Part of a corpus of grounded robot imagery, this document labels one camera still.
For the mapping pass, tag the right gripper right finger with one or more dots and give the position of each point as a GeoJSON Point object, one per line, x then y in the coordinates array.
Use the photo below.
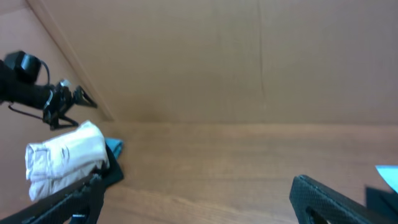
{"type": "Point", "coordinates": [314, 202]}

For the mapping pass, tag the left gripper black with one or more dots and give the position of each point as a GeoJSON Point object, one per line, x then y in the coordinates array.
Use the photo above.
{"type": "Point", "coordinates": [60, 101]}

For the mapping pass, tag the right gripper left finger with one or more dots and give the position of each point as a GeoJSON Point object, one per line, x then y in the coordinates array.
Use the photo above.
{"type": "Point", "coordinates": [80, 202]}

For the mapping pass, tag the beige khaki shorts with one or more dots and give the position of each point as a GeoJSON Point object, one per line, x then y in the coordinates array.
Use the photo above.
{"type": "Point", "coordinates": [59, 162]}

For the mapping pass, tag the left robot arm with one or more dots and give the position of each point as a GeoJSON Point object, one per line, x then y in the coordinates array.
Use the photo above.
{"type": "Point", "coordinates": [25, 85]}

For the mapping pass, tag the folded black garment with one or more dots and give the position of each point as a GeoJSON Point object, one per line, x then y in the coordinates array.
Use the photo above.
{"type": "Point", "coordinates": [113, 174]}

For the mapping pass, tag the folded blue denim jeans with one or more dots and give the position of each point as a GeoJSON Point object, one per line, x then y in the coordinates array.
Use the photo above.
{"type": "Point", "coordinates": [115, 145]}

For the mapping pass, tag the black garment right pile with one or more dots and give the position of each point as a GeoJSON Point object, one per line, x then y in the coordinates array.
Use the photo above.
{"type": "Point", "coordinates": [382, 202]}

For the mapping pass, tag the light blue t-shirt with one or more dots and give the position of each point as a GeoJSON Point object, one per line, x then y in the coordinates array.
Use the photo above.
{"type": "Point", "coordinates": [389, 174]}

